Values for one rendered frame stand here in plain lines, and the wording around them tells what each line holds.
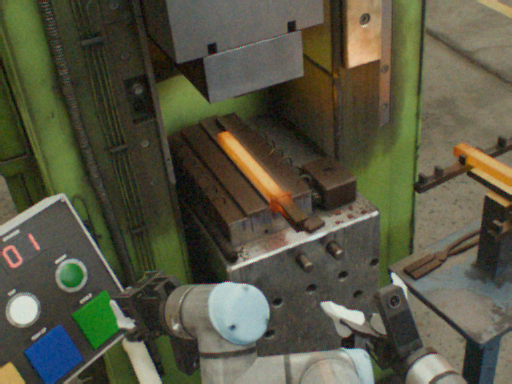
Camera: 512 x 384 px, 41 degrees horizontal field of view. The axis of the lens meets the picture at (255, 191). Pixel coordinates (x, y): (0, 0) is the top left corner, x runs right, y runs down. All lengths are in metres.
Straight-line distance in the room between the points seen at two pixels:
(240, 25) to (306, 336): 0.79
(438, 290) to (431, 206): 1.48
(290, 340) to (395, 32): 0.76
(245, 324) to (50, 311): 0.46
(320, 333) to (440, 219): 1.42
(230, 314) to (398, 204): 1.12
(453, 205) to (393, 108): 1.43
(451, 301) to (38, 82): 0.99
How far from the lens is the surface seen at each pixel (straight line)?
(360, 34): 1.55
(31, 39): 1.31
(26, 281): 1.22
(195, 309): 0.91
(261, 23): 1.27
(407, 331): 1.15
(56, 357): 1.24
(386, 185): 1.83
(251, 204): 1.48
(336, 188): 1.54
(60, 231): 1.25
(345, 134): 1.67
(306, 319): 1.65
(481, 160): 1.58
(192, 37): 1.23
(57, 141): 1.39
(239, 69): 1.29
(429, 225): 2.99
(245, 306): 0.87
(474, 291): 1.65
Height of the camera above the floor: 1.88
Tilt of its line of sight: 36 degrees down
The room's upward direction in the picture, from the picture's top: 7 degrees counter-clockwise
